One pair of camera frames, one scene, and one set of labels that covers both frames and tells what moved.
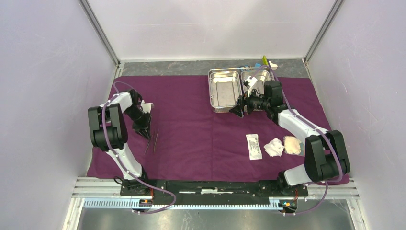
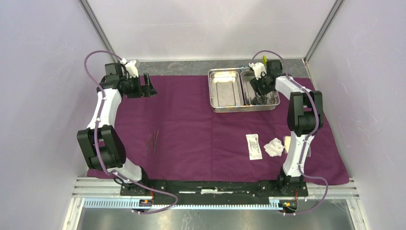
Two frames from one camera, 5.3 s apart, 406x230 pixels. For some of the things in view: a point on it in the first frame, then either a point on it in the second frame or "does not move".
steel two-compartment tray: x=226 y=85 does not move
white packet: x=254 y=150 does not move
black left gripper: x=144 y=128 to x=151 y=91
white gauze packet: x=274 y=148 does not move
